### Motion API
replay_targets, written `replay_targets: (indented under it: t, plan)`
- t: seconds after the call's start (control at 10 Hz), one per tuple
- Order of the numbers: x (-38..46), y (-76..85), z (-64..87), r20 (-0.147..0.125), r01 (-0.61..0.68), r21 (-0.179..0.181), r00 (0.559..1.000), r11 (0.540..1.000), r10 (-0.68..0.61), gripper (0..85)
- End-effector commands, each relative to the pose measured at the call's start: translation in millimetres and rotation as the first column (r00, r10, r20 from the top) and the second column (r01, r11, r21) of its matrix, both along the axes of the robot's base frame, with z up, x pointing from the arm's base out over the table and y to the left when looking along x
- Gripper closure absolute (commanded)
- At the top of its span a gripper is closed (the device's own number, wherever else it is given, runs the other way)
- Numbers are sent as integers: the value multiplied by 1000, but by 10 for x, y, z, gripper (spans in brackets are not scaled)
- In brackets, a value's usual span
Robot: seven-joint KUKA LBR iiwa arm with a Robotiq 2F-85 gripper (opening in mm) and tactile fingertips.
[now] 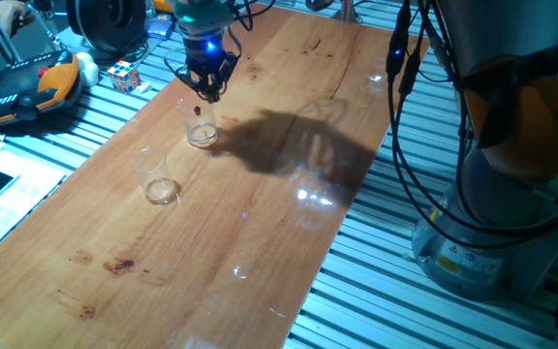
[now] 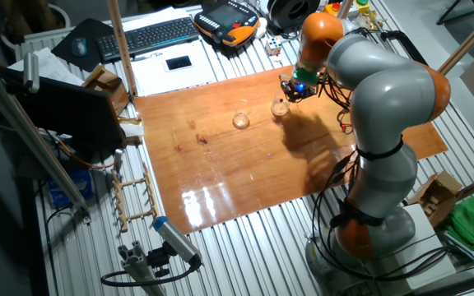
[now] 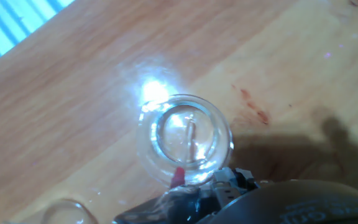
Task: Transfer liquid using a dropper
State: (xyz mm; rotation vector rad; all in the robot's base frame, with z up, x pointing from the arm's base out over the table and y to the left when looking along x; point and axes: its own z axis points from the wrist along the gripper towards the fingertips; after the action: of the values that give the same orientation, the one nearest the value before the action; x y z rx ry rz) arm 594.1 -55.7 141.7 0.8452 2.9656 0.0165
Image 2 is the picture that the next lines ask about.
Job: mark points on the blue packet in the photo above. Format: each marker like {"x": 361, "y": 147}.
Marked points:
{"x": 72, "y": 187}

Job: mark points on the white smartphone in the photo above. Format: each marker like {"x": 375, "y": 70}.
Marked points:
{"x": 178, "y": 63}

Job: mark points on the aluminium profile beam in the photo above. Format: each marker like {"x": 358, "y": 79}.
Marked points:
{"x": 27, "y": 135}

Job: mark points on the black round spool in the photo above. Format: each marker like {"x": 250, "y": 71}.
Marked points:
{"x": 290, "y": 12}

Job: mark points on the wooden board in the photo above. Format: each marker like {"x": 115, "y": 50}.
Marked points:
{"x": 229, "y": 177}

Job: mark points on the white robot platform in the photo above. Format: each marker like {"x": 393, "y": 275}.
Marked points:
{"x": 418, "y": 222}

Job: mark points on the black computer keyboard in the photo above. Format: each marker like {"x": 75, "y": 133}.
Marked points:
{"x": 146, "y": 39}

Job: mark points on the short aluminium profile post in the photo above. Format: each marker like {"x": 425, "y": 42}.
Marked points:
{"x": 138, "y": 267}

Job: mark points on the cardboard box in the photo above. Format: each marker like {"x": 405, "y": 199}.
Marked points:
{"x": 434, "y": 197}

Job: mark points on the small white eraser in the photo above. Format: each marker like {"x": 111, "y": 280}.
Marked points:
{"x": 277, "y": 58}

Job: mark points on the silver depth camera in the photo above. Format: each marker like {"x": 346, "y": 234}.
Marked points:
{"x": 31, "y": 72}
{"x": 177, "y": 240}

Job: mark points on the green wrist adapter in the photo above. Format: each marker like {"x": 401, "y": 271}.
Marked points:
{"x": 305, "y": 76}

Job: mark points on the black mouse pad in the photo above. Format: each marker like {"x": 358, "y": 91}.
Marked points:
{"x": 93, "y": 26}

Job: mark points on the upright stand pole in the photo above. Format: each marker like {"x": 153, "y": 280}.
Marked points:
{"x": 345, "y": 7}

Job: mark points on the black monitor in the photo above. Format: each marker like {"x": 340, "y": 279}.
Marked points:
{"x": 68, "y": 111}

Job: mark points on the colourful puzzle cube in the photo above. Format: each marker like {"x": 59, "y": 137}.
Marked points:
{"x": 273, "y": 46}

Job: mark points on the clear glass beaker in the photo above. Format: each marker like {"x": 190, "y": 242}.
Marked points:
{"x": 241, "y": 121}
{"x": 280, "y": 110}

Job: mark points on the wooden rack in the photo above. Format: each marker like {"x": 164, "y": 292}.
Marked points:
{"x": 150, "y": 193}

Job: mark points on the white printed paper sheet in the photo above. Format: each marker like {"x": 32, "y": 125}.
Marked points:
{"x": 159, "y": 84}

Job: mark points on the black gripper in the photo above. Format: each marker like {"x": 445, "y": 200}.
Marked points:
{"x": 300, "y": 89}

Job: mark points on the orange box with red button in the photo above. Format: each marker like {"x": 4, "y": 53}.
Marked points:
{"x": 332, "y": 8}

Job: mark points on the yellow button box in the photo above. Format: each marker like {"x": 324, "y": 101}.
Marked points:
{"x": 362, "y": 8}

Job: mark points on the wooden block stand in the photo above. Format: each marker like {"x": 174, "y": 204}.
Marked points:
{"x": 109, "y": 88}

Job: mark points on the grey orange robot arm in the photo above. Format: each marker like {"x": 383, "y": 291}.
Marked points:
{"x": 393, "y": 103}

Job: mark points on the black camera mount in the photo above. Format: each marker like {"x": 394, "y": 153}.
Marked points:
{"x": 159, "y": 259}

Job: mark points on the orange black teach pendant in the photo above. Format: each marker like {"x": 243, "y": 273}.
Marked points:
{"x": 224, "y": 18}

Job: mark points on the brass fitting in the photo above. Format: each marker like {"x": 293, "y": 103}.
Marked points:
{"x": 370, "y": 18}

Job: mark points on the white figurine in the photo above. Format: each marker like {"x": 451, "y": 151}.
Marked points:
{"x": 261, "y": 26}

